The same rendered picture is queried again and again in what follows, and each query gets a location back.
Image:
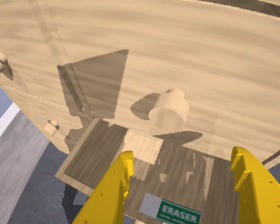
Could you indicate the wooden chest of drawers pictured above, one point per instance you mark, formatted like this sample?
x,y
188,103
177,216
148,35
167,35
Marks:
x,y
43,4

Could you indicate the white eraser with green sleeve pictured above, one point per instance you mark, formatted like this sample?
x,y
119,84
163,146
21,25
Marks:
x,y
168,212

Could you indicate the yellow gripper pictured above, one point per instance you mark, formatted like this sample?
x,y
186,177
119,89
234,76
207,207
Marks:
x,y
259,191

